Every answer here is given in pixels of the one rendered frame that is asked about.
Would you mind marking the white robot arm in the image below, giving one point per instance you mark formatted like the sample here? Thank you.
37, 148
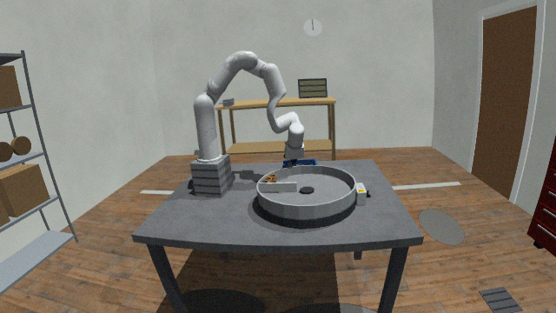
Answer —
218, 83

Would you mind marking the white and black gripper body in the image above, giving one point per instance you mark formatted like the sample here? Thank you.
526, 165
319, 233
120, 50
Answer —
294, 154

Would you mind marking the blue crate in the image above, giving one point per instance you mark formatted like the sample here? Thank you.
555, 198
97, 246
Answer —
302, 161

